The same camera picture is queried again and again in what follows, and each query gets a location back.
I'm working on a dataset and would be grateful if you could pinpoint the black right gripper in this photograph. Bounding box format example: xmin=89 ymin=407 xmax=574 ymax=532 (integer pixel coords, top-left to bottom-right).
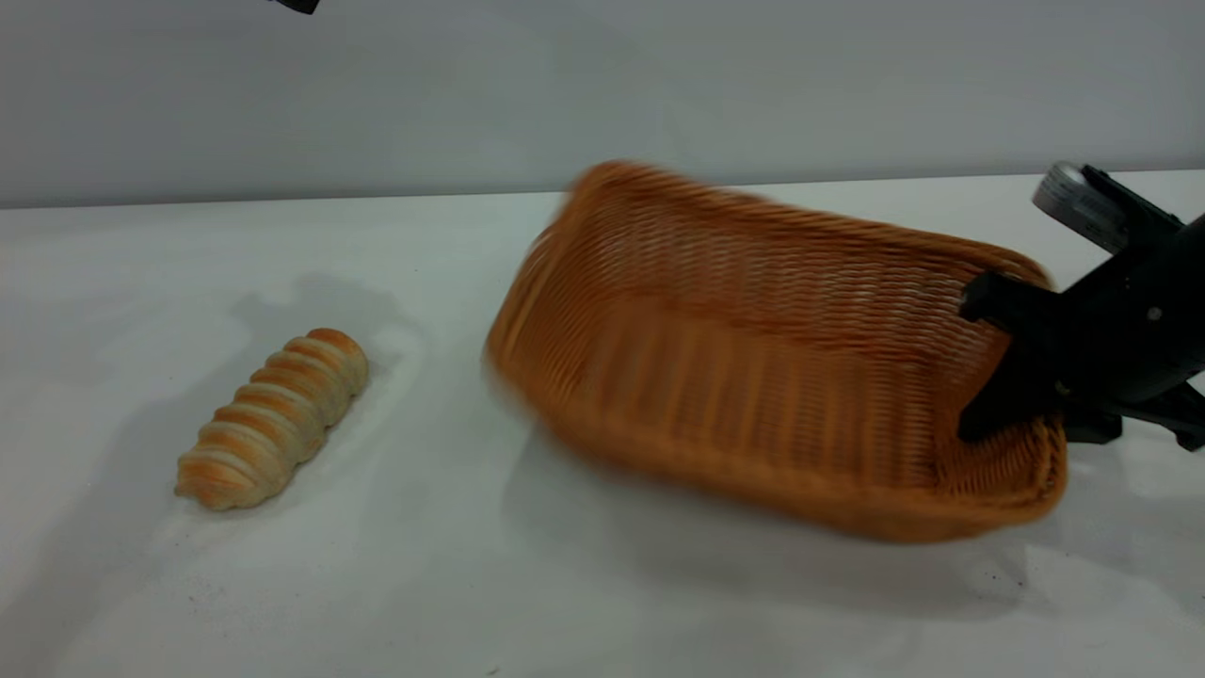
xmin=956 ymin=215 xmax=1205 ymax=453

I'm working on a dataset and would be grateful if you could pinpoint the orange wicker basket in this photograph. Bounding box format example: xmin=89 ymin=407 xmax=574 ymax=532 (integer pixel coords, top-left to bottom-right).
xmin=482 ymin=158 xmax=1069 ymax=545

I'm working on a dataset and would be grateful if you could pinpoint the ridged bread roll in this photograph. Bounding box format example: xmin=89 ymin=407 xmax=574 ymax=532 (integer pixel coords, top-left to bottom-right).
xmin=174 ymin=327 xmax=370 ymax=512

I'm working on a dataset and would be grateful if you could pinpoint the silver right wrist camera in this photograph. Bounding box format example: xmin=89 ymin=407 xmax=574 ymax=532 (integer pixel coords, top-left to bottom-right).
xmin=1033 ymin=162 xmax=1185 ymax=257

